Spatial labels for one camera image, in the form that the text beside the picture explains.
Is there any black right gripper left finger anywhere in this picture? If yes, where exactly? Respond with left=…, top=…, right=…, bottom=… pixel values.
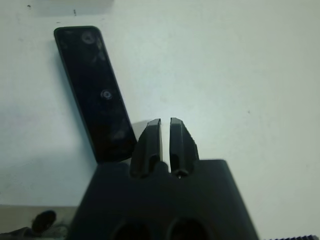
left=129, top=118, right=165, bottom=179

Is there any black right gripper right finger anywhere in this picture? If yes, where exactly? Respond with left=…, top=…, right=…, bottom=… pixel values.
left=169, top=117, right=200, bottom=176

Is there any black bar-shaped camera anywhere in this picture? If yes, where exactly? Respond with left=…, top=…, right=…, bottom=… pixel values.
left=53, top=25, right=138, bottom=164

